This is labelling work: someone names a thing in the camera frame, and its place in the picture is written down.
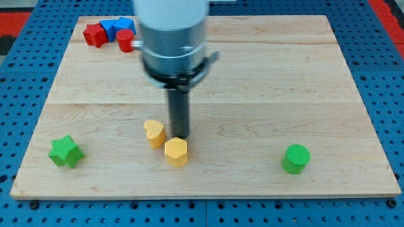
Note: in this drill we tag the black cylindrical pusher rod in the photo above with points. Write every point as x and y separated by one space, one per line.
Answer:
178 113

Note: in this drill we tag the blue cube block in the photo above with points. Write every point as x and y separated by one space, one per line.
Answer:
108 26

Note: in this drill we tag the green cylinder block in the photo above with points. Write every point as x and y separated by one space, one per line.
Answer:
296 159

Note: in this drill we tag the wooden board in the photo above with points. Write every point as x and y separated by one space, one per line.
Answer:
279 80

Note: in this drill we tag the blue pentagon block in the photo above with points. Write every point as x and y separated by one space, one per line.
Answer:
124 23

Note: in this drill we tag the red star block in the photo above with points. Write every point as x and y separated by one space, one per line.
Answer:
95 35

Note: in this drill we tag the yellow hexagon block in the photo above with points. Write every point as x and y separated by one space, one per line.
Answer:
176 152

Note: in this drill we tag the red cylinder block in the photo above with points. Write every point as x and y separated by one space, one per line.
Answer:
124 38

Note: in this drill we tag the yellow heart block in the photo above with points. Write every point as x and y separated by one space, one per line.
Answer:
155 133

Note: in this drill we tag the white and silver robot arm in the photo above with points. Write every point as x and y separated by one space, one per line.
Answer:
173 43

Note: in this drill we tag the green star block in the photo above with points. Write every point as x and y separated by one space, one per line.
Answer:
65 152

